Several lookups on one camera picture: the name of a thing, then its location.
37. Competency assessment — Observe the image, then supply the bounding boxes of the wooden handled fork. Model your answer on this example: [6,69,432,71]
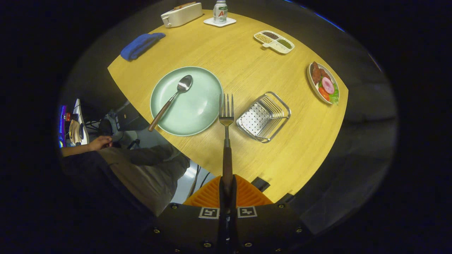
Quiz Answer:
[219,93,234,187]

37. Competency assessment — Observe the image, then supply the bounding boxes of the black table clamp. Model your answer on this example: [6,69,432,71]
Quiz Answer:
[251,176,270,193]

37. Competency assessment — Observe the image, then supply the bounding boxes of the white plate of food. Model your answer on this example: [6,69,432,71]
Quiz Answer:
[307,61,340,105]

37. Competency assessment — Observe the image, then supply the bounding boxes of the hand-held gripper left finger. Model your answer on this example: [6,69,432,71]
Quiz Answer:
[145,175,228,254]

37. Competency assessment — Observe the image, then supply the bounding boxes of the light green plate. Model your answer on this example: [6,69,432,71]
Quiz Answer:
[150,66,224,137]

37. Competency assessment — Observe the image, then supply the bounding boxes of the computer monitor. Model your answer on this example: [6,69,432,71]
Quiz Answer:
[58,104,67,147]

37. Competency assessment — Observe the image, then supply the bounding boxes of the white toaster with bread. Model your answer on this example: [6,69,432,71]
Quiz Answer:
[161,2,203,28]

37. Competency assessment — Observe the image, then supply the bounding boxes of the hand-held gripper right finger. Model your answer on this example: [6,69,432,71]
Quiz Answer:
[228,174,312,254]

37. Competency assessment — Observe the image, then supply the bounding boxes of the white square coaster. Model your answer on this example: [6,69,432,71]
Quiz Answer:
[203,17,237,28]

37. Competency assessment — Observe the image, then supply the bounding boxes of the wooden handled spoon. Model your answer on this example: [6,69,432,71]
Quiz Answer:
[148,74,193,132]

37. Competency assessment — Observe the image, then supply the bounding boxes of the white stand with beige headphones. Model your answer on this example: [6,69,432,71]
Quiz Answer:
[69,99,90,146]

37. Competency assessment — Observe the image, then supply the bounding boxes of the white divided dish of beans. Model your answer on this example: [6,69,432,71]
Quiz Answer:
[254,30,295,54]

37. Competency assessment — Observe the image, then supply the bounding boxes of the blue folded cloth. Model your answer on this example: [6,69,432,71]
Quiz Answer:
[120,32,166,61]

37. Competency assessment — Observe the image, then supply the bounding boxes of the person's grey trousers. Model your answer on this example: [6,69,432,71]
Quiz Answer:
[97,143,191,216]

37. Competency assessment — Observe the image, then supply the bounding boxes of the metal wire basket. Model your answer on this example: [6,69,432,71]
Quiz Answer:
[236,91,292,143]

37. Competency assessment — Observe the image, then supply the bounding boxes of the drink can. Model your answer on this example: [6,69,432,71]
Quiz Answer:
[213,0,228,24]

